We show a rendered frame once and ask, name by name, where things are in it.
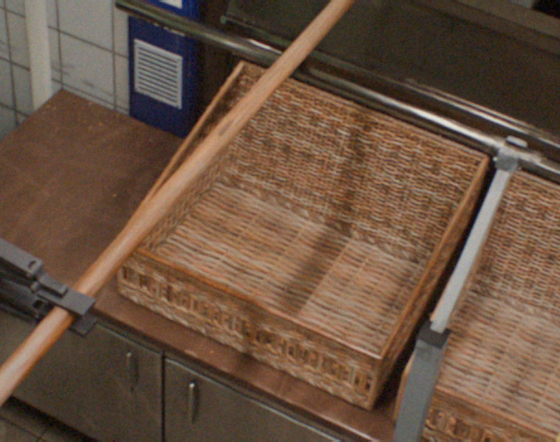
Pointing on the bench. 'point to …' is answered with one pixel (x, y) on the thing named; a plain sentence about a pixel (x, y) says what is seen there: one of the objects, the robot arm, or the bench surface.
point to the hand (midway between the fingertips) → (67, 308)
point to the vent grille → (157, 74)
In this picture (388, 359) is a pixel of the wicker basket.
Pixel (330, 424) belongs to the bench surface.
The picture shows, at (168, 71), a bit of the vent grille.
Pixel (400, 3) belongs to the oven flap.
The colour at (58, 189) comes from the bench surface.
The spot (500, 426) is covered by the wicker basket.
